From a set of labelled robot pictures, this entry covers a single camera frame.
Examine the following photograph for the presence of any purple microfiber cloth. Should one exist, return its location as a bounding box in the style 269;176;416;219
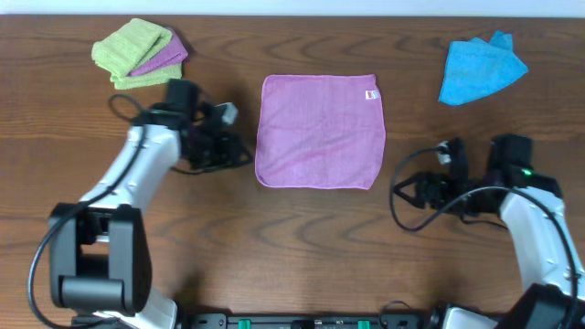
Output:
255;74;386;190

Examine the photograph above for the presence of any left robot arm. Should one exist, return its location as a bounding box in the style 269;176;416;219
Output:
34;79;252;328

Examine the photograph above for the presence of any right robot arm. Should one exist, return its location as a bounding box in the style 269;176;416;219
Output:
388;133;584;328

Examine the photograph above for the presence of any green folded cloth bottom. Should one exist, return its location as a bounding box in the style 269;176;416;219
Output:
110;64;182;90

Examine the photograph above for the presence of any green folded cloth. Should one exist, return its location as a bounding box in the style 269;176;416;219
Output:
91;18;173;78
110;64;182;90

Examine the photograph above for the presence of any purple folded cloth in stack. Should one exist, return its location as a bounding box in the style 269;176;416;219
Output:
128;27;188;77

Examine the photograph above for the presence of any blue cloth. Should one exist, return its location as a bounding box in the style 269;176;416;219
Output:
438;30;528;106

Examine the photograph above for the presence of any green folded cloth top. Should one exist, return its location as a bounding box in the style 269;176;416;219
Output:
91;18;173;78

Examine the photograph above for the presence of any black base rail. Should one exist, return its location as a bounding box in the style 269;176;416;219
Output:
178;311;426;329

